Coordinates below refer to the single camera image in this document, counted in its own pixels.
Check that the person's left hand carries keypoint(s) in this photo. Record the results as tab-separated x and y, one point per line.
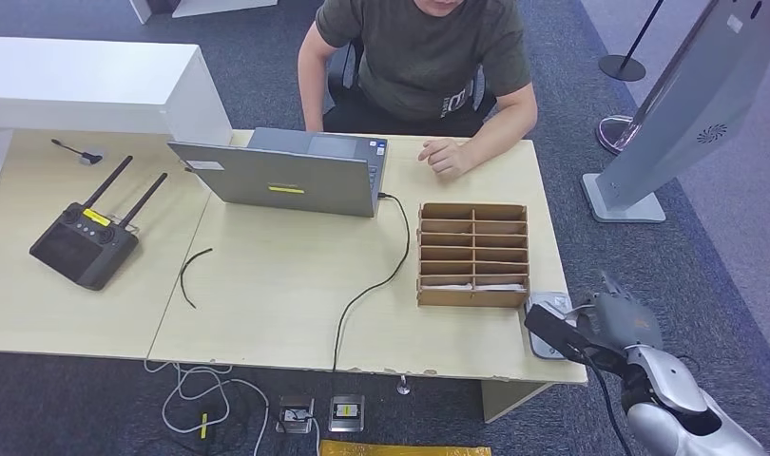
449	157

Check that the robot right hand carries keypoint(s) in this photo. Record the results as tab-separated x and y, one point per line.
624	321

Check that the person's right forearm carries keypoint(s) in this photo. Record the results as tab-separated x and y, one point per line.
311	100

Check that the person's left forearm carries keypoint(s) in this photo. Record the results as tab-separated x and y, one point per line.
501	129

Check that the grey card reader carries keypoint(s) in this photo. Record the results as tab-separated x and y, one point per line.
549	301

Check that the person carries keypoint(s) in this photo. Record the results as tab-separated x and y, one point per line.
423	56

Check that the white room key card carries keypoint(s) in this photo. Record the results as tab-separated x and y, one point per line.
498	287
448	287

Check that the cardboard card organizer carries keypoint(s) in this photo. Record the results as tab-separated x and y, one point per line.
472	298

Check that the desk side panel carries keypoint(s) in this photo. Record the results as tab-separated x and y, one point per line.
506	398

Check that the chrome stanchion base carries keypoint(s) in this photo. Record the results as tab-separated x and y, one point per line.
612	133

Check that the grey laptop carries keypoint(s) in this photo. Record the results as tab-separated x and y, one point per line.
278	179

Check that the grey kiosk stand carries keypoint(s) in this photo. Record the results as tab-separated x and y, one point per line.
687	107

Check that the metal desk foot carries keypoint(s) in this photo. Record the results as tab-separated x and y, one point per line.
403	386

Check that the yellow floor strip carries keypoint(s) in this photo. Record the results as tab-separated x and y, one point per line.
404	449

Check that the metal floor socket box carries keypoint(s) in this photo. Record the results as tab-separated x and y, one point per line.
346	413

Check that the white furniture base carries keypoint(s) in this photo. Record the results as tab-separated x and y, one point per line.
202	6

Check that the floor socket with plug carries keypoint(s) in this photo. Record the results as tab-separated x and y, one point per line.
295	415

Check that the small black desk microphone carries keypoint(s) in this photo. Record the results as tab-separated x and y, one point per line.
93	158

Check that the black remote controller with antennas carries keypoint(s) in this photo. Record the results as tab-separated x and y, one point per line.
82	250

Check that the white counter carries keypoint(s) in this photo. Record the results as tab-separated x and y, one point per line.
76	72

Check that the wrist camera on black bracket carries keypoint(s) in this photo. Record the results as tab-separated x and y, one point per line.
552	330

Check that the black stanchion post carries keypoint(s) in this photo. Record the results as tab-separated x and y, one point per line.
622	68

